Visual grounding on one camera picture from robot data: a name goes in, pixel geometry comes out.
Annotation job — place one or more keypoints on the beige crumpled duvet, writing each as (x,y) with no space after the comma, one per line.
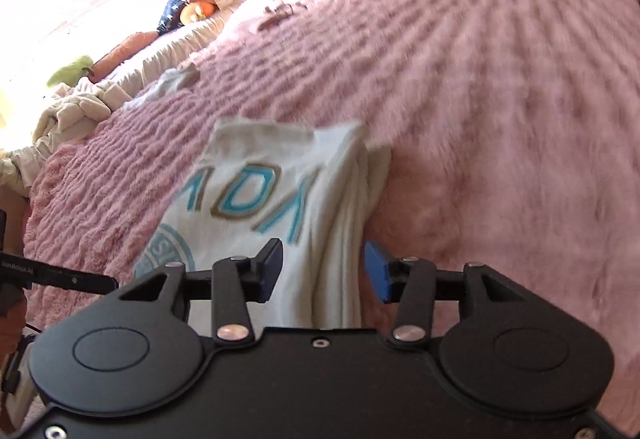
(75,111)

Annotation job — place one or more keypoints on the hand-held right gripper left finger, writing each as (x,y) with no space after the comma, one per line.
(270,269)

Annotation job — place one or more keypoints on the blue starred cloth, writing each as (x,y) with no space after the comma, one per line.
(171,9)

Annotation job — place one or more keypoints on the pink fluffy blanket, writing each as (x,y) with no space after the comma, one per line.
(475,109)

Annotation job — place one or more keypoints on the orange round plush toy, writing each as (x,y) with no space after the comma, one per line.
(197,11)

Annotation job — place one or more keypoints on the small white cloth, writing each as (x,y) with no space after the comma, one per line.
(167,81)

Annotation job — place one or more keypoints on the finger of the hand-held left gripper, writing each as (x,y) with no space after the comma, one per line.
(75,281)

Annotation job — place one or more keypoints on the person's left forearm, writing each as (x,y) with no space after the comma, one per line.
(9,324)

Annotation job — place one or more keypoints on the carrot plush toy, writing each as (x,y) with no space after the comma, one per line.
(125,51)

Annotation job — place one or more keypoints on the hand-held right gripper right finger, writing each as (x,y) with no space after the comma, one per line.
(377,271)

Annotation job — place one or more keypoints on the white printed t-shirt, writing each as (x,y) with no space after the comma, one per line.
(280,159)

